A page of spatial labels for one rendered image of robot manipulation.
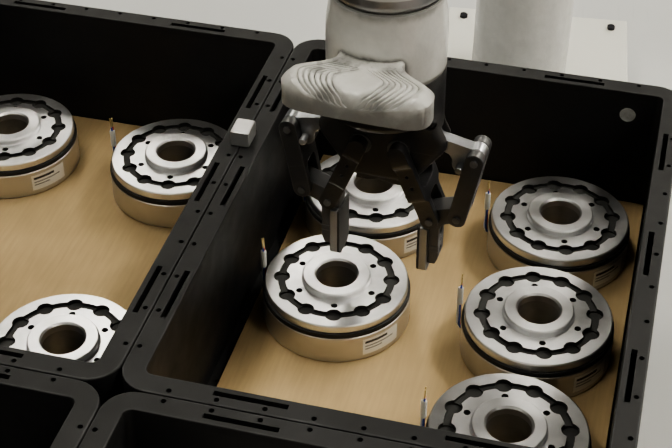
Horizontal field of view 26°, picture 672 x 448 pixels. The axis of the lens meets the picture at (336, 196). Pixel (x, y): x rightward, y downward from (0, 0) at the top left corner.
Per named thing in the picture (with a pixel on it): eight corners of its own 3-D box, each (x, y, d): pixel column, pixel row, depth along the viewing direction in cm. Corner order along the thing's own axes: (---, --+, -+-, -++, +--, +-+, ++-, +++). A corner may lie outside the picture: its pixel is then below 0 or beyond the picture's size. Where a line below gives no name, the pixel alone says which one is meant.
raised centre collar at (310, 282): (314, 251, 105) (314, 244, 104) (380, 265, 104) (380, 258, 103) (291, 294, 101) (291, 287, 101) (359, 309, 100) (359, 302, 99)
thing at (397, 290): (293, 227, 108) (293, 221, 107) (424, 255, 105) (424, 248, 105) (244, 315, 100) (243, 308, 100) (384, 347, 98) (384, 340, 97)
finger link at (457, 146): (420, 130, 91) (408, 156, 92) (487, 162, 91) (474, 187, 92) (430, 109, 93) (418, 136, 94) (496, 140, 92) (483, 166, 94)
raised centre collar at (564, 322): (509, 285, 102) (509, 278, 101) (579, 298, 101) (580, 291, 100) (495, 332, 98) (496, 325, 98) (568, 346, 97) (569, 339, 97)
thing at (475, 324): (479, 261, 105) (480, 255, 104) (620, 286, 102) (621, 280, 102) (449, 355, 97) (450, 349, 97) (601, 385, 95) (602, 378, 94)
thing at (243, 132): (238, 131, 105) (237, 117, 104) (256, 134, 104) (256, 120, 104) (230, 145, 103) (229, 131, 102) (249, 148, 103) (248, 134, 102)
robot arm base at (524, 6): (480, 47, 149) (492, -101, 137) (570, 62, 147) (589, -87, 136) (461, 100, 142) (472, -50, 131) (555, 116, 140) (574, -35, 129)
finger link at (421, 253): (417, 227, 96) (415, 271, 98) (427, 229, 95) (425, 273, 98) (426, 208, 97) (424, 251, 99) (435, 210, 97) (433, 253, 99)
